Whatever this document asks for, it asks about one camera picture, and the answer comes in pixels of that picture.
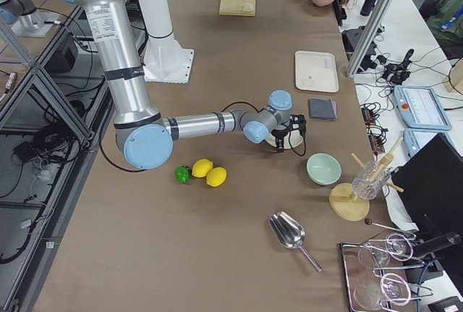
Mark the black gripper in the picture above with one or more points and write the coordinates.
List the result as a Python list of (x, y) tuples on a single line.
[(279, 134)]

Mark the cream round plate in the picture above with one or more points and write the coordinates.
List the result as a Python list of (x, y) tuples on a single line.
[(291, 135)]

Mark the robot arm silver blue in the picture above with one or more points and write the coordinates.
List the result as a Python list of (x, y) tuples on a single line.
[(143, 135), (24, 18)]

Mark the cream rectangular tray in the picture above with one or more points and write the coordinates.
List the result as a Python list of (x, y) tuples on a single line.
[(316, 71)]

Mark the metal glass rack tray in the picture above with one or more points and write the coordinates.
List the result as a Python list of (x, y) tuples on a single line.
[(375, 273)]

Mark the mint green bowl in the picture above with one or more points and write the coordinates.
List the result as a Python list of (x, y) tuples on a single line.
[(323, 169)]

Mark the grey folded cloth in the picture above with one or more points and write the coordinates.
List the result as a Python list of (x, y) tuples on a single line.
[(322, 109)]

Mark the yellow lemon near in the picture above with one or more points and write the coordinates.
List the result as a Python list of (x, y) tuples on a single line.
[(216, 177)]

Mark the yellow lemon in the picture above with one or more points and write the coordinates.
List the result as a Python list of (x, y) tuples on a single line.
[(201, 168), (216, 177)]

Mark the yellow lemon far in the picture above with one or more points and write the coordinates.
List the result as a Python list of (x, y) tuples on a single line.
[(201, 168)]

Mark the metal scoop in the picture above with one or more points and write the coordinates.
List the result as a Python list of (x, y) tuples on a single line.
[(291, 235)]

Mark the wooden cup stand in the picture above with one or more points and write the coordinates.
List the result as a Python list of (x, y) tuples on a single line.
[(346, 204)]

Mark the clear glass cup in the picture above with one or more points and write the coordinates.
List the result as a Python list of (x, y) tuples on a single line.
[(370, 181)]

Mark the green lime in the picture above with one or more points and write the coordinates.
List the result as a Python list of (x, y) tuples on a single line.
[(183, 174)]

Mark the teach pendant near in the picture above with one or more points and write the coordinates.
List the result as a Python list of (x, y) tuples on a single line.
[(415, 139)]

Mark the teach pendant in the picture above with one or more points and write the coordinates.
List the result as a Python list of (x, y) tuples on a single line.
[(420, 108), (415, 139)]

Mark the teach pendant far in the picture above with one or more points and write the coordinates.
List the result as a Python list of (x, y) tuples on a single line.
[(420, 108)]

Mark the wooden cutting board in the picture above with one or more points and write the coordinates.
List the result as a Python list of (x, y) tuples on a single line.
[(235, 8)]

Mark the black monitor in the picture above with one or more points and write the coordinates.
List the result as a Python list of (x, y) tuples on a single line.
[(432, 183)]

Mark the seated person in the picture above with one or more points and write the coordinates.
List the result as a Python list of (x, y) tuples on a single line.
[(444, 20)]

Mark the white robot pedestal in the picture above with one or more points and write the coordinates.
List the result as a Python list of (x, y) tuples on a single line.
[(164, 59)]

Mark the aluminium frame post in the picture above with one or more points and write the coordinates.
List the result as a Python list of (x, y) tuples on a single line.
[(367, 37)]

